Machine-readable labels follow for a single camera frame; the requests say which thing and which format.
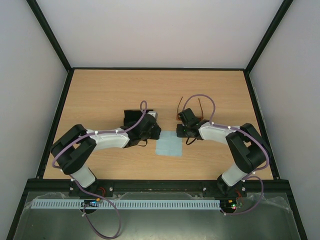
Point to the right control board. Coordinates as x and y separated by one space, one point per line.
232 204

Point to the left control board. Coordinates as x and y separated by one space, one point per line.
94 203

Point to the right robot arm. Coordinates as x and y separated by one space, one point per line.
249 150

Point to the brown sunglasses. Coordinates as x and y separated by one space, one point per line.
179 109

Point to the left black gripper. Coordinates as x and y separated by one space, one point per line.
156 135

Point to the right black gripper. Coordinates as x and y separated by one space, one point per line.
180 130

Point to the control board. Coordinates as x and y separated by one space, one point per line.
232 204
94 203

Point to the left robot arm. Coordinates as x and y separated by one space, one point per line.
73 149

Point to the black aluminium frame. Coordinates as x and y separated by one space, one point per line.
39 184

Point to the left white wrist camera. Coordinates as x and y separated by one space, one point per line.
153 113

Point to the light blue slotted cable duct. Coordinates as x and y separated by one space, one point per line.
129 204

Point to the light blue cleaning cloth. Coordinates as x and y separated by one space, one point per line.
169 144

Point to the black glasses case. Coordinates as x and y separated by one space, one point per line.
131 117

